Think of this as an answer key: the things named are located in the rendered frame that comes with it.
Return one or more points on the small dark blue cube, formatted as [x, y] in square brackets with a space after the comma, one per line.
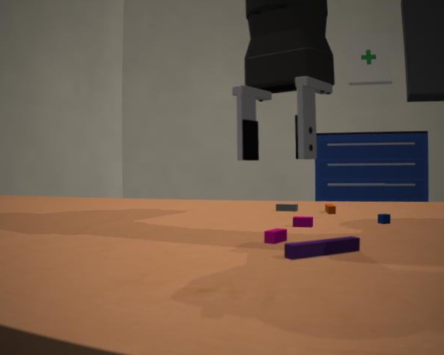
[384, 218]

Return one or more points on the orange rod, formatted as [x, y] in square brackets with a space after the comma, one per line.
[330, 209]

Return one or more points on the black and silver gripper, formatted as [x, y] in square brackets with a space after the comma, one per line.
[288, 51]

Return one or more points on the grey rod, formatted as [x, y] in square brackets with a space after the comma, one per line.
[286, 207]

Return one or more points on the dark purple rod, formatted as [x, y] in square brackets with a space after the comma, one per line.
[318, 248]

